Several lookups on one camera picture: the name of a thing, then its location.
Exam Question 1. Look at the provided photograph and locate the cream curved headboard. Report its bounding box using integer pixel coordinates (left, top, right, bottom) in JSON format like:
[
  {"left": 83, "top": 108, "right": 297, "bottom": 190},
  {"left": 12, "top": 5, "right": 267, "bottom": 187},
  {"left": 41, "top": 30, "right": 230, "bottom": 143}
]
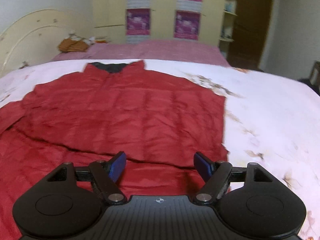
[{"left": 1, "top": 9, "right": 93, "bottom": 77}]

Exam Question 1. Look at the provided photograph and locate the wooden chair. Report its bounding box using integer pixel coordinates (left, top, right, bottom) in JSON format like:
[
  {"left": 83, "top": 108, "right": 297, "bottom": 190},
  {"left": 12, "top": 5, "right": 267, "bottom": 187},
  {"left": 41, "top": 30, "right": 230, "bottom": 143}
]
[{"left": 309, "top": 61, "right": 320, "bottom": 87}]

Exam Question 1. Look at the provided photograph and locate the white floral bed sheet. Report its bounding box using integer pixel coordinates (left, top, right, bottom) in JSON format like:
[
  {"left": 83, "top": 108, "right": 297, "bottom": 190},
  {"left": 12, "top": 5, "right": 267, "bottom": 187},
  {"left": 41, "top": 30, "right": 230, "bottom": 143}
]
[{"left": 1, "top": 59, "right": 319, "bottom": 239}]

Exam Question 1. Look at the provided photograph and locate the pink checked bed sheet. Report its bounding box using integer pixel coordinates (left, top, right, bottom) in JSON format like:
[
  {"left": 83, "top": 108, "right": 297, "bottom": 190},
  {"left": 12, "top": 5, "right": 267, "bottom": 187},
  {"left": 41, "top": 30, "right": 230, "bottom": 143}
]
[{"left": 53, "top": 40, "right": 230, "bottom": 67}]

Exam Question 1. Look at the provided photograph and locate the red puffer jacket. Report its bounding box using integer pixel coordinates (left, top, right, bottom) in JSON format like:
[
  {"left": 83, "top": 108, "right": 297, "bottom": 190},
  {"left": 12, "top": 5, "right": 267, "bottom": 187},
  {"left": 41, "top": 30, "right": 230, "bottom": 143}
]
[{"left": 1, "top": 61, "right": 227, "bottom": 239}]

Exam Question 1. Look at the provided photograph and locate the cream wardrobe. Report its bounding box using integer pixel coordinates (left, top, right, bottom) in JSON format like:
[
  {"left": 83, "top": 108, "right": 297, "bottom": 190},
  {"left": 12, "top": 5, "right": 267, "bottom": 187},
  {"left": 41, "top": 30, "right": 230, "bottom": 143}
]
[{"left": 92, "top": 0, "right": 225, "bottom": 46}]

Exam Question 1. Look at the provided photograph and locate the lower right purple calendar poster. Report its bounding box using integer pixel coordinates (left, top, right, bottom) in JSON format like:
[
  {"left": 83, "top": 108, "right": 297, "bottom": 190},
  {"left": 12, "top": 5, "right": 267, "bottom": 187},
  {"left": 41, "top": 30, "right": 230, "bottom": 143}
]
[{"left": 174, "top": 10, "right": 201, "bottom": 41}]

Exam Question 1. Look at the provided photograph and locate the lower left purple calendar poster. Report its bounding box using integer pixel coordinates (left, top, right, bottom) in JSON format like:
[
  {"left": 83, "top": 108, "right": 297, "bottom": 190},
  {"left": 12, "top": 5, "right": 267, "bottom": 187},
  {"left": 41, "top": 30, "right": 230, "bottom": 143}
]
[{"left": 126, "top": 8, "right": 150, "bottom": 36}]

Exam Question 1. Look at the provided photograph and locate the cream corner shelf unit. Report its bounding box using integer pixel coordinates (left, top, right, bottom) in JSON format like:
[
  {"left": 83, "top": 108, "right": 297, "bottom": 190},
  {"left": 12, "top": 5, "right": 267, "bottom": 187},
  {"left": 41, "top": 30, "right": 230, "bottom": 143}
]
[{"left": 219, "top": 0, "right": 237, "bottom": 59}]

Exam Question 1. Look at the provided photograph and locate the orange brown folded cloth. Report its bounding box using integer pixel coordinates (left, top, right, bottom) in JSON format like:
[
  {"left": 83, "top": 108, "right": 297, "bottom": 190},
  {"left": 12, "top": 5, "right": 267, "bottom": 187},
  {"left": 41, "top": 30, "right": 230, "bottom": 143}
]
[{"left": 57, "top": 38, "right": 90, "bottom": 53}]

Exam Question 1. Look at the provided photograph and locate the brown wooden door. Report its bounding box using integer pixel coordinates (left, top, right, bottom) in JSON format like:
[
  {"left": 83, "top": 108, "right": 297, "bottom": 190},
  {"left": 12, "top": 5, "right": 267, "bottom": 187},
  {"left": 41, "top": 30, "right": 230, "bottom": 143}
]
[{"left": 227, "top": 0, "right": 272, "bottom": 70}]

